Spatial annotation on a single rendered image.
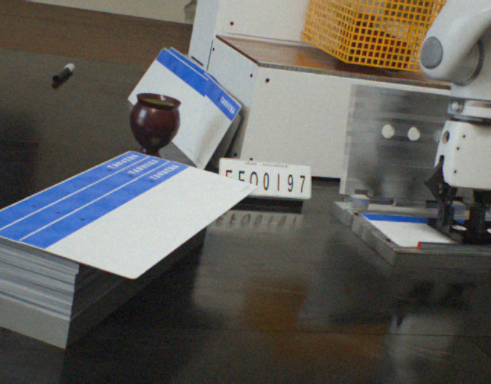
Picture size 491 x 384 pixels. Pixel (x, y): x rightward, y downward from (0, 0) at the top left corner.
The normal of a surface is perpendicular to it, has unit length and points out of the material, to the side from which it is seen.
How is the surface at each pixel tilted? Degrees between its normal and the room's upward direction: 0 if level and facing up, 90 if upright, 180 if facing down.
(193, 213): 0
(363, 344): 0
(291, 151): 90
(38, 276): 90
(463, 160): 78
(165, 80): 63
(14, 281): 90
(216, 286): 0
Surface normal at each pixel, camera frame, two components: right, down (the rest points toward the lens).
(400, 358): 0.19, -0.93
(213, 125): -0.81, -0.41
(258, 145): 0.35, 0.35
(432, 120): 0.39, 0.11
